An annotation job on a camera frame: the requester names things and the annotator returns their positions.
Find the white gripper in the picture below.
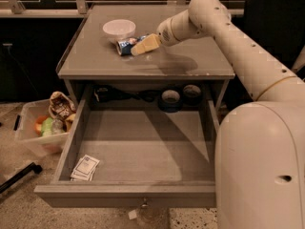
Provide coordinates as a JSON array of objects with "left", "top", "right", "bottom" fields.
[{"left": 131, "top": 19, "right": 179, "bottom": 56}]

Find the crushed redbull can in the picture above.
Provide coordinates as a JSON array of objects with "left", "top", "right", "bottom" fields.
[{"left": 115, "top": 35, "right": 146, "bottom": 56}]

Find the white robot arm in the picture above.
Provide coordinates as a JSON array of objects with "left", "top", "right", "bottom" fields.
[{"left": 156, "top": 0, "right": 305, "bottom": 229}]

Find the grey drawer cabinet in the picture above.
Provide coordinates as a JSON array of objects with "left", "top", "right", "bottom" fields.
[{"left": 58, "top": 5, "right": 234, "bottom": 111}]

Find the open grey top drawer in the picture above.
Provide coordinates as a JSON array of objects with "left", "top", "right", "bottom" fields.
[{"left": 34, "top": 93, "right": 218, "bottom": 208}]

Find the drawer key with tag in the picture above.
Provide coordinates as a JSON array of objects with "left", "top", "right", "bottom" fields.
[{"left": 128, "top": 198, "right": 149, "bottom": 220}]

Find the white ceramic bowl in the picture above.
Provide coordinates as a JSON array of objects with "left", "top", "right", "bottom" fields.
[{"left": 102, "top": 19, "right": 136, "bottom": 44}]

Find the dark tape roll front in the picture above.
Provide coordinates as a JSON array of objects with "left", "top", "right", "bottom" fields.
[{"left": 158, "top": 90, "right": 183, "bottom": 113}]

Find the dark tape roll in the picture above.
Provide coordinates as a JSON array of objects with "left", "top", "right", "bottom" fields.
[
  {"left": 158, "top": 90, "right": 183, "bottom": 113},
  {"left": 182, "top": 84, "right": 202, "bottom": 106}
]

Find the dark tape roll back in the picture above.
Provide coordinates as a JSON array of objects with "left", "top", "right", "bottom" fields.
[{"left": 182, "top": 84, "right": 202, "bottom": 106}]

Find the patterned snack bag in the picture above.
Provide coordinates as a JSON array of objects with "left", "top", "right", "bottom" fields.
[{"left": 49, "top": 92, "right": 76, "bottom": 120}]

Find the black office chair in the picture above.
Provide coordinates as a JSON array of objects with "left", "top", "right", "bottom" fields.
[{"left": 243, "top": 0, "right": 305, "bottom": 70}]

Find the green fruit toy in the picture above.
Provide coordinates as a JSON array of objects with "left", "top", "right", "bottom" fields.
[{"left": 41, "top": 117, "right": 53, "bottom": 136}]

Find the orange fruit toy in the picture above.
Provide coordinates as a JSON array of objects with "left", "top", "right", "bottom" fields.
[{"left": 34, "top": 115, "right": 48, "bottom": 135}]

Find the stack of white cards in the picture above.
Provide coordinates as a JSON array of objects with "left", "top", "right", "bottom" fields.
[{"left": 71, "top": 155, "right": 100, "bottom": 181}]

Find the clear plastic storage bin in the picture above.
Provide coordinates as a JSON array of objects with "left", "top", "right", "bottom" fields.
[{"left": 15, "top": 99, "right": 69, "bottom": 156}]

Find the black tripod leg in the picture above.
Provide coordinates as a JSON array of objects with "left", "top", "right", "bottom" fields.
[{"left": 0, "top": 162, "right": 43, "bottom": 194}]

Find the black cable bundle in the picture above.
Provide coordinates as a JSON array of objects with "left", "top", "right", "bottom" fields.
[{"left": 93, "top": 85, "right": 160, "bottom": 103}]

